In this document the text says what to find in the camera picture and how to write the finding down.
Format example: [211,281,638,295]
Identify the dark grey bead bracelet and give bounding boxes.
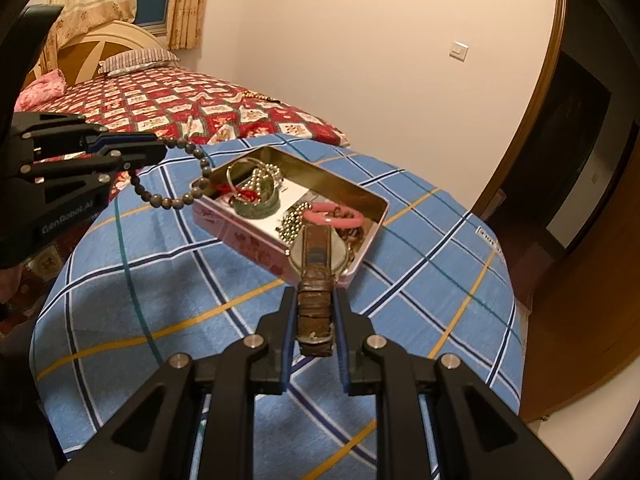
[127,135,214,212]

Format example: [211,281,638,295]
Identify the white pearl bracelet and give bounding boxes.
[246,161,286,201]

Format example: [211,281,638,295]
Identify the gold coin red tassel charm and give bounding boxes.
[215,184,260,203]

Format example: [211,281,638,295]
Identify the green jade bangle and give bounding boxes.
[231,180,280,220]

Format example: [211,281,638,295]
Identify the silver bead chain necklace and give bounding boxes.
[275,199,314,247]

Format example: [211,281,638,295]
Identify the brown leather strap watch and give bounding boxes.
[290,223,348,358]

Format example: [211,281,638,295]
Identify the pink bangle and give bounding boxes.
[303,203,364,230]

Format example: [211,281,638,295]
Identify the brown wooden bead mala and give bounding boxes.
[335,219,372,261]

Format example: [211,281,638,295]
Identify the person's left hand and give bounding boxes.
[0,264,23,304]

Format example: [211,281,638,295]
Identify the pink cloth on bed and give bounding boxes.
[14,68,66,112]

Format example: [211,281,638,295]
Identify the cream wooden headboard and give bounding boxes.
[58,21,165,86]

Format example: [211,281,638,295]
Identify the striped pillow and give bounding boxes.
[98,48,179,77]

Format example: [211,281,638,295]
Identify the red patterned bed quilt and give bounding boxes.
[14,65,352,201]

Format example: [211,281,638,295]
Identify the blue plaid table cloth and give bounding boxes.
[29,134,524,479]

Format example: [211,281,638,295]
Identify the small beads on bed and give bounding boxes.
[242,90,282,104]

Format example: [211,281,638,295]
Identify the pink metal tin box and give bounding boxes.
[193,146,388,287]

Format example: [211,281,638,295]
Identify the printed paper leaflet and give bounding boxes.
[247,179,319,246]

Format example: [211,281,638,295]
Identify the dark wooden door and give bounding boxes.
[474,0,639,420]

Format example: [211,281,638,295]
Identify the white wall switch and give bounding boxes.
[449,41,469,62]

